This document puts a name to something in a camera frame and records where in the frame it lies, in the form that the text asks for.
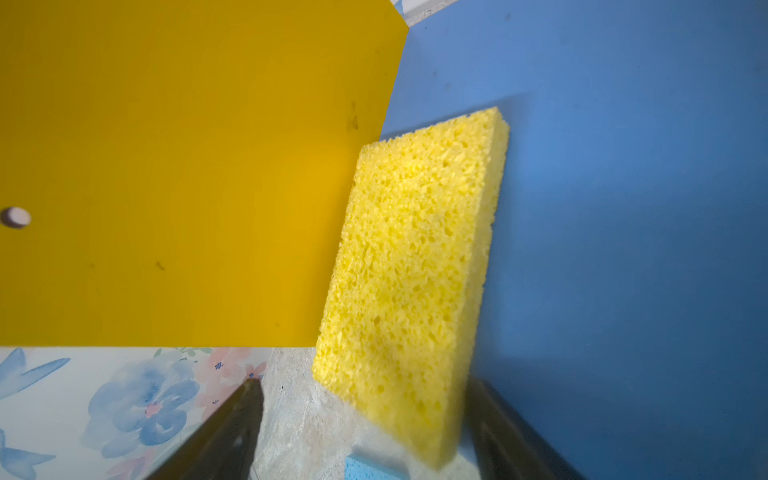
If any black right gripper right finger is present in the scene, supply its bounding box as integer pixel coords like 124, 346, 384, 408
466, 377, 584, 480

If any yellow shelf unit frame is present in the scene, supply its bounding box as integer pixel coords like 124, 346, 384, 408
1, 1, 408, 347

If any porous yellow sponge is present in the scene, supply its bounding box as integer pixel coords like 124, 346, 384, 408
312, 108, 510, 469

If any light blue sponge right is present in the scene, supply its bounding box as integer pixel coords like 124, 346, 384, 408
344, 454, 410, 480

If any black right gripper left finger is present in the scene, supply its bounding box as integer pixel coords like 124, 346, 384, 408
148, 379, 264, 480

